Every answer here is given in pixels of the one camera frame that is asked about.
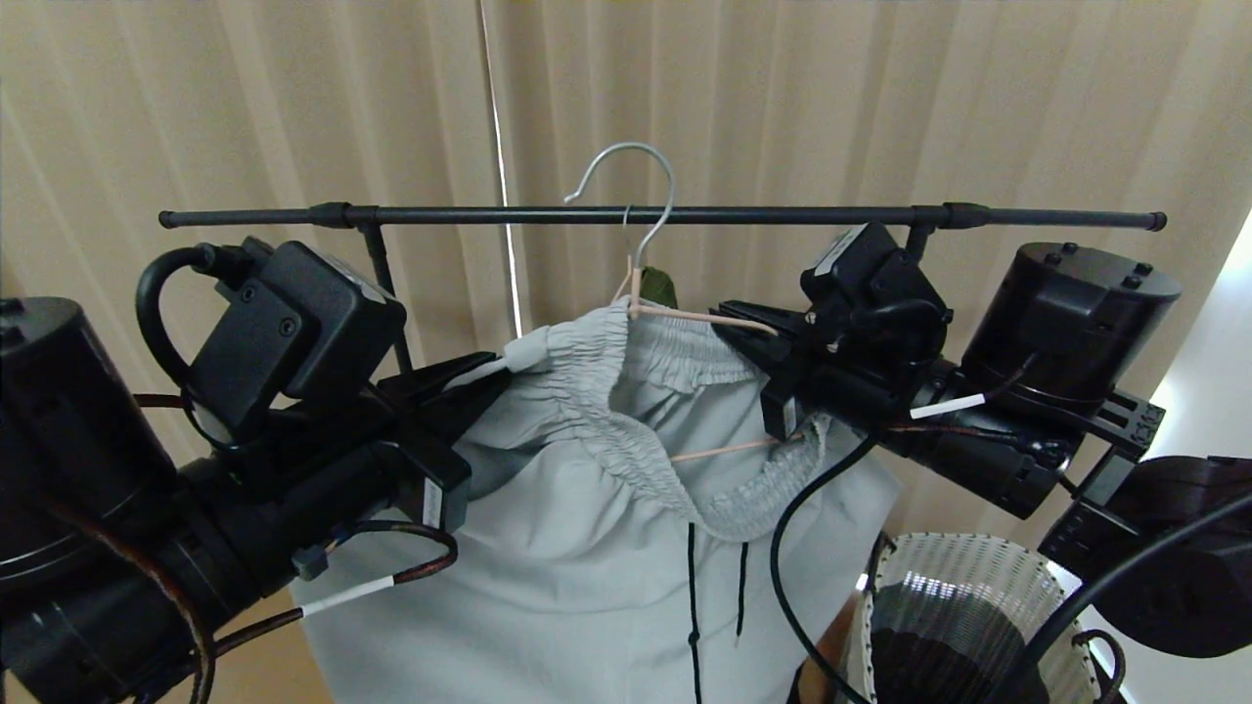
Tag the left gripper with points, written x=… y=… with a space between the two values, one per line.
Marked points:
x=362 y=479

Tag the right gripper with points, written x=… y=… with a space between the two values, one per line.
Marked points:
x=861 y=381

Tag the green printed t-shirt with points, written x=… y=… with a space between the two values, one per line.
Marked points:
x=660 y=286

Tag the pale grey garment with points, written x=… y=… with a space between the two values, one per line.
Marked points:
x=567 y=567

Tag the pink clothes hanger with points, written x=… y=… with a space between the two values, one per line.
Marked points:
x=626 y=264
x=670 y=196

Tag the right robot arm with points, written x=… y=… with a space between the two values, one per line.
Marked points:
x=1066 y=323

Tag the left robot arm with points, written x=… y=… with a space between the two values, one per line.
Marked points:
x=68 y=469

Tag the white laundry basket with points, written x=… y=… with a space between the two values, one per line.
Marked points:
x=978 y=587

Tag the beige curtain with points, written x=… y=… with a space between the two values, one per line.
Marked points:
x=880 y=98

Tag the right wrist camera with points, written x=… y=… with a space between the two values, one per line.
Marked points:
x=871 y=284

